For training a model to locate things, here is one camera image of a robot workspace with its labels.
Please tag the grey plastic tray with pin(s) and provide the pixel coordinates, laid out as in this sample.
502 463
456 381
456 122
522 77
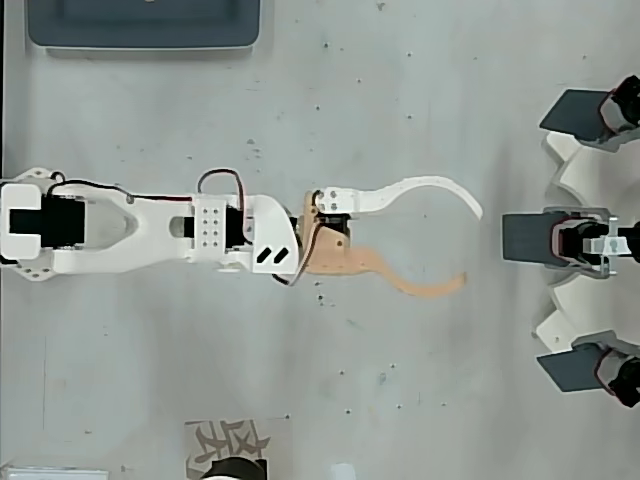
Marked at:
145 25

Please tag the printed paper mat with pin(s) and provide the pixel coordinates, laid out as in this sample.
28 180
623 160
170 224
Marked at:
235 437

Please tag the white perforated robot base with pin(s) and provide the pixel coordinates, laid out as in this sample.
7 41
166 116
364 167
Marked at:
35 175

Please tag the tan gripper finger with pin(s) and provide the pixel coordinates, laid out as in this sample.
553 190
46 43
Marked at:
367 259

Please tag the servo motor unit metal bracket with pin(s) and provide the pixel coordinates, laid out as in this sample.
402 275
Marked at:
597 245

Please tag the tan gripper body with servo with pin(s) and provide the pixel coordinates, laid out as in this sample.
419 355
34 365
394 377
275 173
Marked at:
334 248

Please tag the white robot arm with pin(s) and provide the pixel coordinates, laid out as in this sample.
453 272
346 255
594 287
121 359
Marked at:
145 232

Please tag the white gear-shaped base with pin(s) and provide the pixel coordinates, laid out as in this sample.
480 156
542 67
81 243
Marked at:
575 310

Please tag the dark grey paddle plate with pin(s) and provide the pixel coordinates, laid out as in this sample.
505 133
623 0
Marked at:
525 236
567 372
572 115

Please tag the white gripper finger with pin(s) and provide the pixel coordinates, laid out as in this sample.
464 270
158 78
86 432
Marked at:
370 199

